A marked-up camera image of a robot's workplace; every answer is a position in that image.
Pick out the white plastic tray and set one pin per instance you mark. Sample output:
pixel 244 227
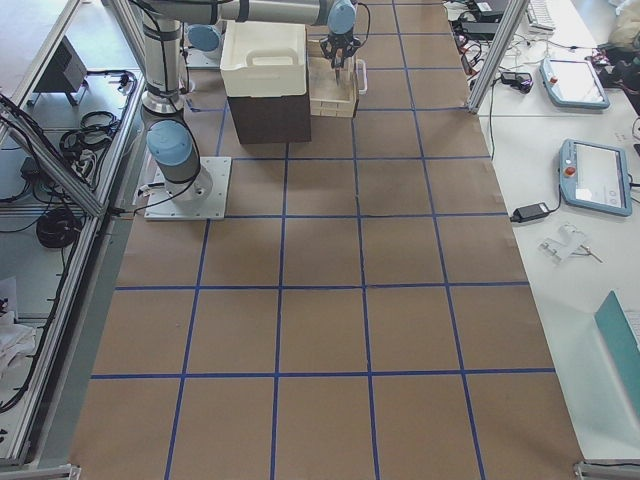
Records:
pixel 262 59

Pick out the clear acrylic bracket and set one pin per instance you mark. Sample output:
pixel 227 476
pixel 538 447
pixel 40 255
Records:
pixel 570 242

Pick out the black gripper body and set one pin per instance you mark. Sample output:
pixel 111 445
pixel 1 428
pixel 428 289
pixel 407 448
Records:
pixel 340 43

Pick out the teal notebook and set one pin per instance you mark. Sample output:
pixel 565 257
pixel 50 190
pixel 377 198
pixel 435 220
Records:
pixel 622 342

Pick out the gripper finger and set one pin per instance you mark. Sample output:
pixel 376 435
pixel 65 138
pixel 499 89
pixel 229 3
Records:
pixel 334 59
pixel 346 59

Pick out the aluminium frame post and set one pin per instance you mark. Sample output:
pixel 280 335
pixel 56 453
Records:
pixel 505 32

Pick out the dark wooden cabinet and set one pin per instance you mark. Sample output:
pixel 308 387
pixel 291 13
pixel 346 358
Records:
pixel 265 120

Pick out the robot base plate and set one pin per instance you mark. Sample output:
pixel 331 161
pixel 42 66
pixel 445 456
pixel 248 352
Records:
pixel 205 199

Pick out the blue teach pendant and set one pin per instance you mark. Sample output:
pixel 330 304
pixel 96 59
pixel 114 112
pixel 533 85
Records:
pixel 595 177
pixel 573 84

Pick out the black power adapter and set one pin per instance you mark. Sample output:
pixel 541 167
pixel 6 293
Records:
pixel 531 212

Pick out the wooden drawer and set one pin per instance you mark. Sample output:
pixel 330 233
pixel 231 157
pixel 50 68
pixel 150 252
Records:
pixel 327 99

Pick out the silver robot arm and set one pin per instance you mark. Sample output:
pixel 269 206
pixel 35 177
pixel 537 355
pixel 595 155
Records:
pixel 168 137

